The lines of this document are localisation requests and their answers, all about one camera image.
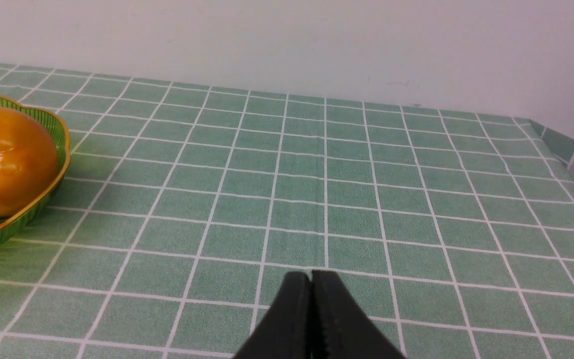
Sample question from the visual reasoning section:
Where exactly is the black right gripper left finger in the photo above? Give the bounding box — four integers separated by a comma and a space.
234, 271, 311, 359

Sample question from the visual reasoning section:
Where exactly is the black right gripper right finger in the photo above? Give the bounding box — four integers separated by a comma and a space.
310, 270, 405, 359

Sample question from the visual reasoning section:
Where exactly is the green checkered tablecloth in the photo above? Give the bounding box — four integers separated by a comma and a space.
0, 64, 574, 359

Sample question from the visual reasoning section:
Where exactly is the green glass plate gold rim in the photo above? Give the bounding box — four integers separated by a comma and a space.
0, 95, 71, 245

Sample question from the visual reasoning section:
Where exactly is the orange tangerine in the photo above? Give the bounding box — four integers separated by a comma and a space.
0, 107, 59, 217

